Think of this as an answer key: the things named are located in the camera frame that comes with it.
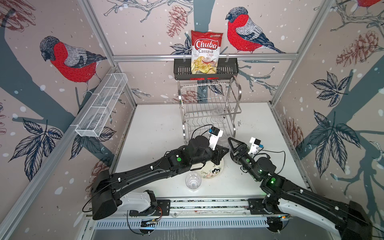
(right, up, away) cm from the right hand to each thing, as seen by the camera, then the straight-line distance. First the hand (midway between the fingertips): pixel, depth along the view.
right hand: (225, 145), depth 70 cm
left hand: (+1, -1, -7) cm, 7 cm away
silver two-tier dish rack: (-3, +22, +34) cm, 41 cm away
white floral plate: (-6, -17, +13) cm, 22 cm away
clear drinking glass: (-16, -22, +11) cm, 29 cm away
